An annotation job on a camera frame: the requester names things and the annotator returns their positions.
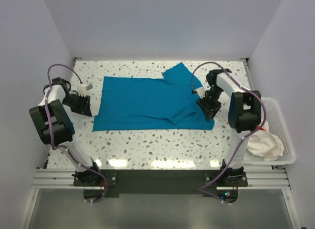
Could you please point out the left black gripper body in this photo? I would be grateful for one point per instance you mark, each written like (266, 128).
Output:
(78, 103)

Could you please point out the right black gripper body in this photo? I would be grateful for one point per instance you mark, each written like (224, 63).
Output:
(211, 100)

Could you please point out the blue polo t shirt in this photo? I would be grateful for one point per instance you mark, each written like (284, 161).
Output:
(151, 104)

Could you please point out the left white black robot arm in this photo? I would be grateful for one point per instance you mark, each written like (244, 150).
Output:
(55, 127)

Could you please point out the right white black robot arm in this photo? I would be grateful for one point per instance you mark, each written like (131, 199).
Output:
(244, 113)

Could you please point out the red white garment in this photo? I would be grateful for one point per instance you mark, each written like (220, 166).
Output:
(264, 127)

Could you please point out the white t shirt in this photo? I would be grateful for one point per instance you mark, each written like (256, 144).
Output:
(265, 145)

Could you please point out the white plastic basket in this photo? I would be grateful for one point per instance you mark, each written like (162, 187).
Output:
(277, 127)

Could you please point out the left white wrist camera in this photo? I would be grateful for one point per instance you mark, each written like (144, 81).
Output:
(83, 88)

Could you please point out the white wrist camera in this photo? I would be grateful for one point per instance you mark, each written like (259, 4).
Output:
(83, 88)
(199, 91)

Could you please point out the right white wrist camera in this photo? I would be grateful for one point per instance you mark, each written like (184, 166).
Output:
(199, 91)

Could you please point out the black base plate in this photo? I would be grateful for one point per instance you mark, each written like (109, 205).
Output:
(113, 183)

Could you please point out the aluminium rail frame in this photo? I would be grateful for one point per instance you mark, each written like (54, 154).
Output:
(259, 177)

